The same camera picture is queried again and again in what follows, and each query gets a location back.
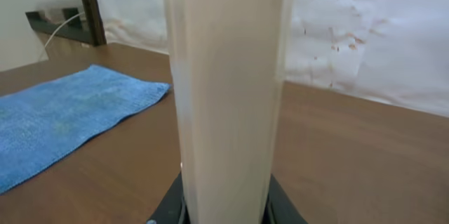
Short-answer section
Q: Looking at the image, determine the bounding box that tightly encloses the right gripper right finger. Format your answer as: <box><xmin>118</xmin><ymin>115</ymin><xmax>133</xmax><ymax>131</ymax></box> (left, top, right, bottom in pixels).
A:
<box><xmin>264</xmin><ymin>174</ymin><xmax>309</xmax><ymax>224</ymax></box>

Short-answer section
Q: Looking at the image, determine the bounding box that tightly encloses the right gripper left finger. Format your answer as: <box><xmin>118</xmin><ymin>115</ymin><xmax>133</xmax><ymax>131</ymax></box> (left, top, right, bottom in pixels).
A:
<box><xmin>146</xmin><ymin>171</ymin><xmax>191</xmax><ymax>224</ymax></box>

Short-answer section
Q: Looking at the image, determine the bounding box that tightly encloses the white pipette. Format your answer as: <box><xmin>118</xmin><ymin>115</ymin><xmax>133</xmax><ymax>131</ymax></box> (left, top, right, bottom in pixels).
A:
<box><xmin>161</xmin><ymin>0</ymin><xmax>297</xmax><ymax>224</ymax></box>

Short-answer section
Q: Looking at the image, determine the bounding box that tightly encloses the blue cloth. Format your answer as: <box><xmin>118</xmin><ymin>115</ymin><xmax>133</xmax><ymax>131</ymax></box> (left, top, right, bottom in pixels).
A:
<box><xmin>0</xmin><ymin>64</ymin><xmax>172</xmax><ymax>195</ymax></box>

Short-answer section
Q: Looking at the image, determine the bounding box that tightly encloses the white cable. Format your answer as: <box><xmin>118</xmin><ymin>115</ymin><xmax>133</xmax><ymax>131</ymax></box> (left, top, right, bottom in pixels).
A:
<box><xmin>36</xmin><ymin>11</ymin><xmax>86</xmax><ymax>62</ymax></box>

